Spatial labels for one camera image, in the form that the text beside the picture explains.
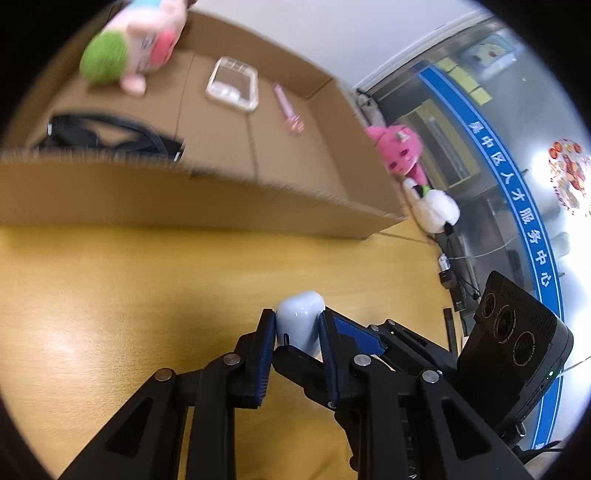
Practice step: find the grey folded cloth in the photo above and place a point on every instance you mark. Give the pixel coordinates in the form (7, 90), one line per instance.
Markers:
(369, 108)

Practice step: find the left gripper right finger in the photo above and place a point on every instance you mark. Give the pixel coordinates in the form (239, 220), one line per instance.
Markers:
(406, 426)

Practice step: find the brown cardboard tray box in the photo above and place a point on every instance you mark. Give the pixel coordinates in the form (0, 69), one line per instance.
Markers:
(238, 170)

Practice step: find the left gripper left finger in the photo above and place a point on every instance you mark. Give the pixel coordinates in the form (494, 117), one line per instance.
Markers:
(187, 419)

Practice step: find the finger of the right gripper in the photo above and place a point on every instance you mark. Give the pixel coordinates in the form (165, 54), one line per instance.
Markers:
(365, 339)
(309, 374)

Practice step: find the pink pen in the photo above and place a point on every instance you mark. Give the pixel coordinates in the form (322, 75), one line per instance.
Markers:
(291, 119)

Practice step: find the white earbuds case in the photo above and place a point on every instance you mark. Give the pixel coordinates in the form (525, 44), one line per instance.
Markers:
(297, 322)

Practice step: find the pink plush toy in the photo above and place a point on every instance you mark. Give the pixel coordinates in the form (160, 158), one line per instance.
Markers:
(400, 148)

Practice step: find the pig plush green hair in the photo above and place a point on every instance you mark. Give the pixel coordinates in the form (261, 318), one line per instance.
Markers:
(137, 41)

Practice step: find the black sunglasses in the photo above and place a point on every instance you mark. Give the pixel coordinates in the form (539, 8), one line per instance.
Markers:
(96, 131)

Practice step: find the white sheep plush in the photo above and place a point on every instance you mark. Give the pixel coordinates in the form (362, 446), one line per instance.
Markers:
(434, 210)

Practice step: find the clear phone case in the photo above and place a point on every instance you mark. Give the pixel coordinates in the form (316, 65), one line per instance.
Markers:
(234, 84)

